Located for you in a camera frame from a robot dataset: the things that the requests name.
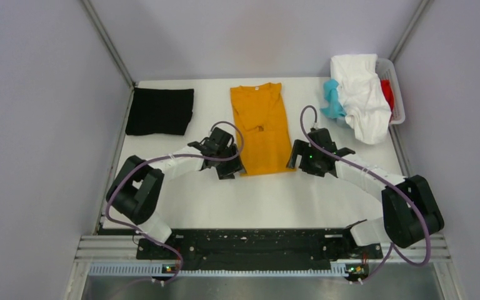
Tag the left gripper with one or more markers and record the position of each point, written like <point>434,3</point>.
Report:
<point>234,165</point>

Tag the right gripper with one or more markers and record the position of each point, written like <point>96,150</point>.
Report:
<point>302,147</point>

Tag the orange t-shirt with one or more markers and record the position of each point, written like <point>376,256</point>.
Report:
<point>260,115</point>

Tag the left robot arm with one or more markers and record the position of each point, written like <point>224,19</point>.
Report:
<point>135,191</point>

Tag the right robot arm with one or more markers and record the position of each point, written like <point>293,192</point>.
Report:
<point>409,208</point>

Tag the turquoise t-shirt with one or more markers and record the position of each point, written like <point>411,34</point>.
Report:
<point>334,108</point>

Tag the white t-shirt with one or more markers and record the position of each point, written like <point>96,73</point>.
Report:
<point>367,112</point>

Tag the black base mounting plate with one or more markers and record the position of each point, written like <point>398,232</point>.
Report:
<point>257,249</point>

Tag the folded black t-shirt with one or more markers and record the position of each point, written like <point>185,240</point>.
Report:
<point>160,111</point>

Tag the red t-shirt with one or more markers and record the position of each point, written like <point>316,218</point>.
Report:
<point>388,95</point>

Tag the white laundry basket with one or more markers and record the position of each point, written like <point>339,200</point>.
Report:
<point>386,71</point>

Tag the grey cable duct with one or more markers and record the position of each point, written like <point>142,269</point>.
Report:
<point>154,269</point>

